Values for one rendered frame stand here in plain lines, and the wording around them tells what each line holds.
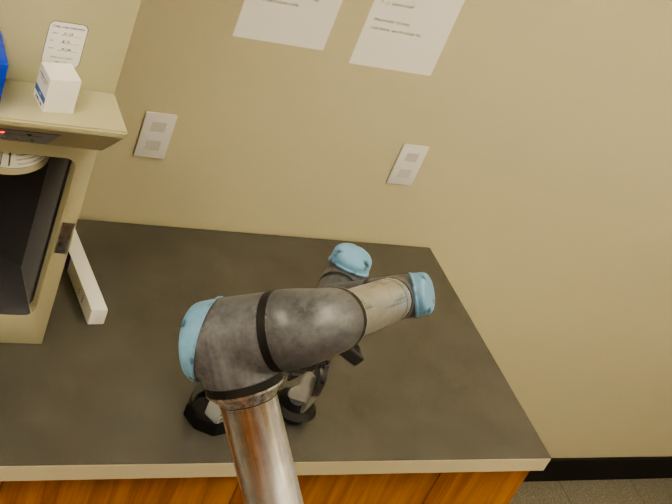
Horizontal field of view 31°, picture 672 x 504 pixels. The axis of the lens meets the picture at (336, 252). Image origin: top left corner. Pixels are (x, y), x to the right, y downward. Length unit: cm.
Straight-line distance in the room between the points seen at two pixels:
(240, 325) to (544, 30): 138
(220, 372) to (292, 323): 13
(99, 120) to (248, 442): 57
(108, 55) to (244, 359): 58
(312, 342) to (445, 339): 115
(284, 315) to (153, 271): 99
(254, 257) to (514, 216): 75
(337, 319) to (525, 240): 160
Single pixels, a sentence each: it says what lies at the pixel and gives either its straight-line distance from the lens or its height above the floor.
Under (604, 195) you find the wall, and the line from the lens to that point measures 327.
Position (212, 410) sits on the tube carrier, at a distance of 226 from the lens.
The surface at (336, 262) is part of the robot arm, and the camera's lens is 214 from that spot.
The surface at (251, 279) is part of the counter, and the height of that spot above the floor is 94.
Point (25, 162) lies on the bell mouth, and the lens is 212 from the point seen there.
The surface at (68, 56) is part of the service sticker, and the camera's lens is 198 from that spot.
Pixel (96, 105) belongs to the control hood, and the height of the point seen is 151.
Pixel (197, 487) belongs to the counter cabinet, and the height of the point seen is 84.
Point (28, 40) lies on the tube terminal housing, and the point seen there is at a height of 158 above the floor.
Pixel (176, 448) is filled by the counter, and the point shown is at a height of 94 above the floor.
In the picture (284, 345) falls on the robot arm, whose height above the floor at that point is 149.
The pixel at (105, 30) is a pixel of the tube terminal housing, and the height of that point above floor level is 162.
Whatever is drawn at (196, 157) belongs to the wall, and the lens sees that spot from 270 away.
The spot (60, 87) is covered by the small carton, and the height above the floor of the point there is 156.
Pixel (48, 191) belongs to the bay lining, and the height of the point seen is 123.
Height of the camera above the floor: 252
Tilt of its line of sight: 33 degrees down
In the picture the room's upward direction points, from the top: 24 degrees clockwise
